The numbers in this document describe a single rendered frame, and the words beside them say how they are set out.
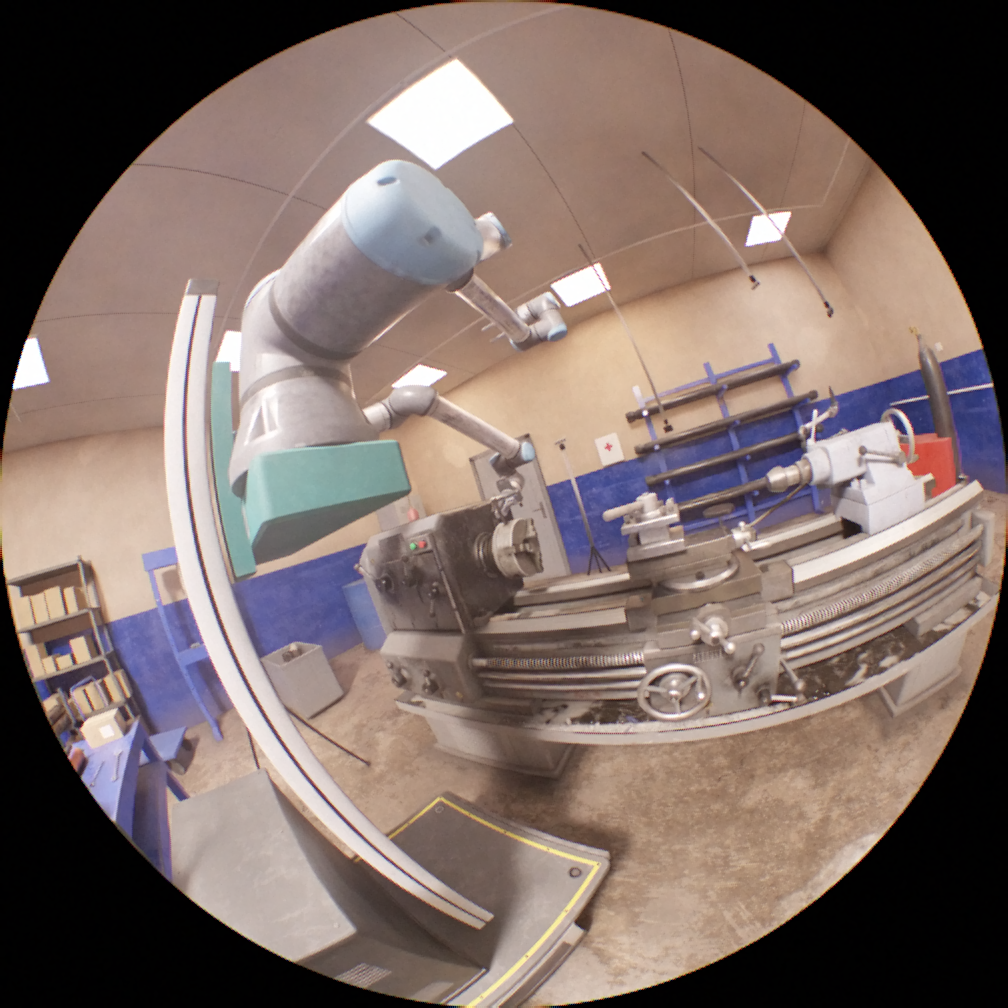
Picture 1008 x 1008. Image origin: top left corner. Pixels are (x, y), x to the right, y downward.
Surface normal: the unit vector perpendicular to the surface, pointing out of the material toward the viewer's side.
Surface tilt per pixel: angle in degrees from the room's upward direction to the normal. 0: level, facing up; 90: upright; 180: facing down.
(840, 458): 86
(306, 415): 70
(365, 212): 120
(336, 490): 90
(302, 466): 90
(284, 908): 0
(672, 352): 90
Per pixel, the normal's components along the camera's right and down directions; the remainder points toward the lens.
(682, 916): -0.30, -0.95
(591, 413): -0.48, 0.15
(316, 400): 0.55, -0.52
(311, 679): 0.87, -0.27
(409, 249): 0.18, 0.92
